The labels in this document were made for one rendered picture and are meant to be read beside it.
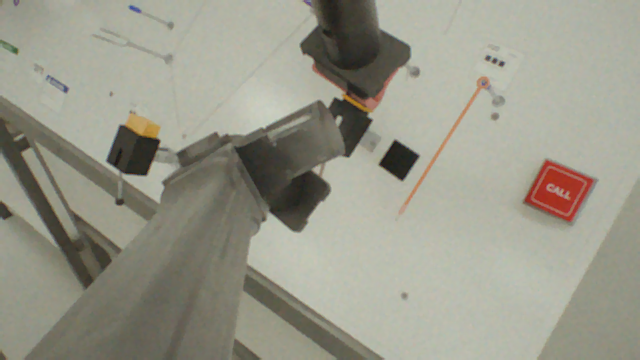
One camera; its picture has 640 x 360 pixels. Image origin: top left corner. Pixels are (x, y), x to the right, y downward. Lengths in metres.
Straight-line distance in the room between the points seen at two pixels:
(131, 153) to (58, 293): 1.24
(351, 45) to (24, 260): 1.78
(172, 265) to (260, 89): 0.60
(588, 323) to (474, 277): 1.29
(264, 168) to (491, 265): 0.30
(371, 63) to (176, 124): 0.43
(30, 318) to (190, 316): 1.79
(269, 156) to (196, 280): 0.27
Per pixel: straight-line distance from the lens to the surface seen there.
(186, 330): 0.16
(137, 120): 0.79
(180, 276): 0.18
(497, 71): 0.65
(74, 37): 1.09
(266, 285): 0.74
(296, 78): 0.74
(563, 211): 0.58
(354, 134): 0.60
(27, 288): 2.04
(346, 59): 0.51
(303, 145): 0.44
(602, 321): 1.93
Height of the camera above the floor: 1.48
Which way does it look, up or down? 45 degrees down
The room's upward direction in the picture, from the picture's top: straight up
